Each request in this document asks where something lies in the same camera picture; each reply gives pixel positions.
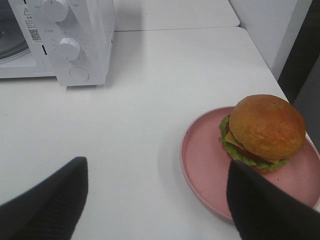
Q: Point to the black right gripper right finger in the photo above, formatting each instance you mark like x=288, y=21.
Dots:
x=262, y=211

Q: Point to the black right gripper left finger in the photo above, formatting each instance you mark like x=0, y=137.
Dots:
x=51, y=209

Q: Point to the pink round plate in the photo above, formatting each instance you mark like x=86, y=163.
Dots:
x=205, y=165

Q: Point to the burger with lettuce and cheese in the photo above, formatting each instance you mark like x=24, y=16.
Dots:
x=263, y=131

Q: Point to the round white door button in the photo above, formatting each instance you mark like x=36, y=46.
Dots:
x=79, y=74

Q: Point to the white microwave knob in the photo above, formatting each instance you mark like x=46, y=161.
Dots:
x=69, y=49
x=55, y=10

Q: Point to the glass microwave turntable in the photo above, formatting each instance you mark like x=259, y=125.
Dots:
x=12, y=40

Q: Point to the white microwave oven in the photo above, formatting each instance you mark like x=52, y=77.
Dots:
x=90, y=22

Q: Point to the dark post at table edge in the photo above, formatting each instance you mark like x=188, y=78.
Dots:
x=303, y=55

